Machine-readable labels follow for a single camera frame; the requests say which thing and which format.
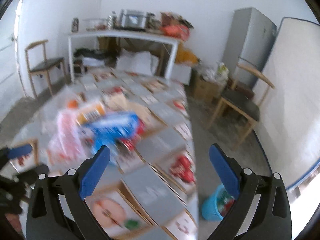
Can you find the red milk drink can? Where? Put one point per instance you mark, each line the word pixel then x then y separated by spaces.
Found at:
pixel 129 143

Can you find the cardboard box on floor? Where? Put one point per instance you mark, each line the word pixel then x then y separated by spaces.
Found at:
pixel 203 90

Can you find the grey refrigerator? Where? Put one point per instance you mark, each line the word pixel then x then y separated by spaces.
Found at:
pixel 250 40

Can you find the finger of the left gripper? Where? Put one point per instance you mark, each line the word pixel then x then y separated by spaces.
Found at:
pixel 12 153

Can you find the wooden chair right side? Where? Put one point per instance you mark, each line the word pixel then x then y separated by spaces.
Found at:
pixel 241 104

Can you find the blue toothpaste box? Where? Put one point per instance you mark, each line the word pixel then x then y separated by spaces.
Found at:
pixel 114 126

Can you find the white leaning board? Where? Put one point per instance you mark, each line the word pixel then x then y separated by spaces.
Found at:
pixel 288 130

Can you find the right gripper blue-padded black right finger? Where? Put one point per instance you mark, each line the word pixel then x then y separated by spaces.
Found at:
pixel 261 209

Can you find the orange white medicine box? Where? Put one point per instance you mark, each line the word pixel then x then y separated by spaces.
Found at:
pixel 90 112

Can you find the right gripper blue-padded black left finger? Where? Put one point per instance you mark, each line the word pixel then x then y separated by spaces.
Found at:
pixel 57 208

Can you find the wooden chair by door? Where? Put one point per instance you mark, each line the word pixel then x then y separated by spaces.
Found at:
pixel 44 67

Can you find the black cloth under table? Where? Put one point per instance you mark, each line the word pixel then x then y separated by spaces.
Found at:
pixel 89 53

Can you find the fruit-pattern tablecloth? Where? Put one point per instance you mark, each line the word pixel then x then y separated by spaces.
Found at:
pixel 121 162

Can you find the silver rice cooker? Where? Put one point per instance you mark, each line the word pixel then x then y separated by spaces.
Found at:
pixel 133 19

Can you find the white door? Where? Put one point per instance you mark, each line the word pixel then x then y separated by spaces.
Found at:
pixel 10 86

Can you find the dark glass jar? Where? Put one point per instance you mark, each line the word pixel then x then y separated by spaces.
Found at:
pixel 75 25

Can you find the blue plastic trash basket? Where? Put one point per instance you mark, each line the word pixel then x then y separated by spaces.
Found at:
pixel 217 205

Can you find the crumpled beige paper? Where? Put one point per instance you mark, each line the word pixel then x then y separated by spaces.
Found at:
pixel 118 102

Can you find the white side table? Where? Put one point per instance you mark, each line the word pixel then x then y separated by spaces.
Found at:
pixel 137 35

